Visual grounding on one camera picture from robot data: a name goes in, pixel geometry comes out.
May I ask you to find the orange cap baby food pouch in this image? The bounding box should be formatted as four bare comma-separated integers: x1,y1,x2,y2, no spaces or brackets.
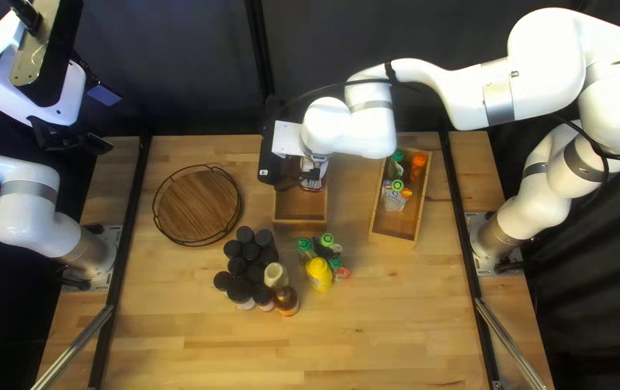
410,152,430,182

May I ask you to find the yellow mustard bottle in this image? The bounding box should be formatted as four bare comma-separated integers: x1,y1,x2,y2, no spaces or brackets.
305,256,334,294

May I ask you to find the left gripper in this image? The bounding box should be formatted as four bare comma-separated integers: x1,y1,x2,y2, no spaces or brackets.
0,22,122,156

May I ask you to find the black frame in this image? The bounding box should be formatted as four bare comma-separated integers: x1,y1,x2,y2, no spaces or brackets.
31,0,551,390

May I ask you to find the white blue pouch green cap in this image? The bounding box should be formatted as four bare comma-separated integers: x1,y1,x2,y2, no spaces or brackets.
382,179,413,213

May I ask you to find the silver mounting plate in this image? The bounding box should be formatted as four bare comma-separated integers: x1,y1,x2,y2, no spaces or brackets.
61,224,123,293
464,211,524,277

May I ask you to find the amber sauce bottle orange label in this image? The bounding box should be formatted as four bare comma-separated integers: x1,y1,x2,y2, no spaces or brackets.
273,285,301,317

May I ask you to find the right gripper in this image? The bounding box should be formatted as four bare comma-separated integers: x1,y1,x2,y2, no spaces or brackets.
272,120,306,159

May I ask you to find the black cable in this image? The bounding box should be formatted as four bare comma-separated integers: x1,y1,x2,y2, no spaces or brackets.
274,62,430,117

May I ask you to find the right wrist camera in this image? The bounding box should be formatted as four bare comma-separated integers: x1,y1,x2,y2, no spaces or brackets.
257,95,294,186

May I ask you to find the brown sauce bottle white cap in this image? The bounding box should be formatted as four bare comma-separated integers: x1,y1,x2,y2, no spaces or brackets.
298,156,326,194

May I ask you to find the rectangular wooden box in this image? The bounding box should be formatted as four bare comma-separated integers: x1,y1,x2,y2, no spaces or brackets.
272,157,328,233
368,146,433,249

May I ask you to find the cream squeeze bottle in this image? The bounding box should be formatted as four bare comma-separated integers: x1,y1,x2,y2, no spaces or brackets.
263,261,290,289

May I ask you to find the red pouch green cap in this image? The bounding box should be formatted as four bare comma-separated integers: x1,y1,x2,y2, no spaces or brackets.
329,256,352,281

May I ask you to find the round black wire rack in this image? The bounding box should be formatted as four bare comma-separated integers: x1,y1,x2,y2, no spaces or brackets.
152,164,243,248

